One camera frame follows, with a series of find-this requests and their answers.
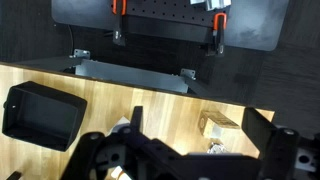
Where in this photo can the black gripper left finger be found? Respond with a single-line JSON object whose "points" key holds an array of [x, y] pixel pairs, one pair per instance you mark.
{"points": [[137, 116]]}

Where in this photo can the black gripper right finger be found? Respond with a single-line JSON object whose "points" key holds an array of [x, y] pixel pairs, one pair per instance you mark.
{"points": [[258, 128]]}

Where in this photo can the silver metal robot base part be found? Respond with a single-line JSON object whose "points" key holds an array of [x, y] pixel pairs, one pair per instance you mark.
{"points": [[211, 4]]}

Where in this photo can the black open tray box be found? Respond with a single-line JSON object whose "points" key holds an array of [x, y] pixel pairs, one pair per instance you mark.
{"points": [[43, 115]]}

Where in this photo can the grey metal table crossbar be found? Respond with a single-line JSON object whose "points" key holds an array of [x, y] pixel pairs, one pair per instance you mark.
{"points": [[133, 75]]}

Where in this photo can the cork pattern small carton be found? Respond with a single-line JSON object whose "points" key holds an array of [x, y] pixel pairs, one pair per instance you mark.
{"points": [[216, 123]]}

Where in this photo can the grey floor mat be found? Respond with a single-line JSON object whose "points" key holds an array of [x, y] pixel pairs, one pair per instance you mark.
{"points": [[256, 23]]}

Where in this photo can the black perforated mounting board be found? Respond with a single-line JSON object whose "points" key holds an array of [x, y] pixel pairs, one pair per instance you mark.
{"points": [[166, 10]]}

